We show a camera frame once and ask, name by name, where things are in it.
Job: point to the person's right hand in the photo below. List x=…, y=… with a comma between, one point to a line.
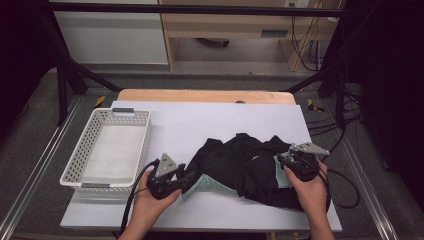
x=311, y=195

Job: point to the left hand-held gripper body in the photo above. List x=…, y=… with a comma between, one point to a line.
x=165, y=166

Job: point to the black metal stand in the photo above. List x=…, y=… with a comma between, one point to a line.
x=340, y=100
x=62, y=96

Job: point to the black frame crossbar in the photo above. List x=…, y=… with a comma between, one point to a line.
x=200, y=9

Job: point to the light wooden desk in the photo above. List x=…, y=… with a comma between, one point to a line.
x=216, y=26

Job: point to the white perforated plastic basket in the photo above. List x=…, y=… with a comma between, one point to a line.
x=113, y=153

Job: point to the person's left hand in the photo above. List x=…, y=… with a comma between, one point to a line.
x=148, y=208

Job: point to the white cabinet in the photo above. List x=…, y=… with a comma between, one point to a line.
x=110, y=36

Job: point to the aluminium floor rail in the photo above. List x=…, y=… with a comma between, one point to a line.
x=41, y=163
x=368, y=186

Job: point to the black curtain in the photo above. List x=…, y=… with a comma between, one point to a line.
x=20, y=50
x=390, y=66

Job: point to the black and green t-shirt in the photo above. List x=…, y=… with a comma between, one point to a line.
x=246, y=166

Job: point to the dark chair base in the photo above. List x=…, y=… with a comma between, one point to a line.
x=213, y=42

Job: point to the white wall socket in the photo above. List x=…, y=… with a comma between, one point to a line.
x=296, y=3

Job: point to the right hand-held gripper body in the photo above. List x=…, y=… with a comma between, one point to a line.
x=303, y=166

